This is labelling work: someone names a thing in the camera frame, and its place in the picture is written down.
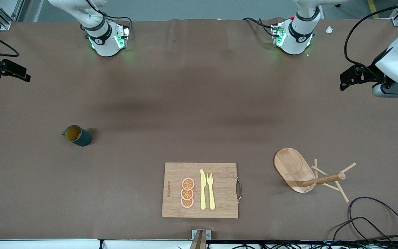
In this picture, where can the yellow plastic knife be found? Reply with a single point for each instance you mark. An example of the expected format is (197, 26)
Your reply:
(203, 193)

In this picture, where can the wooden mug tree stand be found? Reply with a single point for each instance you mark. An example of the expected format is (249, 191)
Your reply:
(290, 166)

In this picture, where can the white paper scrap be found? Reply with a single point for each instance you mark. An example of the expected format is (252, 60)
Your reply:
(329, 29)

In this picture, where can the brown table cover sheet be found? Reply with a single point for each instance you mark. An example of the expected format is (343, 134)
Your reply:
(116, 190)

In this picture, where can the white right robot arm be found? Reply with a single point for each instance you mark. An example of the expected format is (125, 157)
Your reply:
(104, 45)

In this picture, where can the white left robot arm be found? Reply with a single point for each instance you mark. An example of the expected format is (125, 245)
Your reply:
(297, 38)

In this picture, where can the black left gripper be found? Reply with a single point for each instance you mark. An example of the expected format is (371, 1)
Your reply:
(369, 73)

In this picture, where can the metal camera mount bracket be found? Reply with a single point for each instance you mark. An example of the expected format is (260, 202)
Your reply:
(200, 240)

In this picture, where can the dark teal ribbed cup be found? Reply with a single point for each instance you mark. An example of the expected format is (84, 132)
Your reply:
(83, 138)

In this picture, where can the bamboo cutting board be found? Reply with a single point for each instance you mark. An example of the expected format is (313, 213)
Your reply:
(223, 193)

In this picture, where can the yellow plastic fork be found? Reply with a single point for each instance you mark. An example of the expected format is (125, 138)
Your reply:
(211, 197)

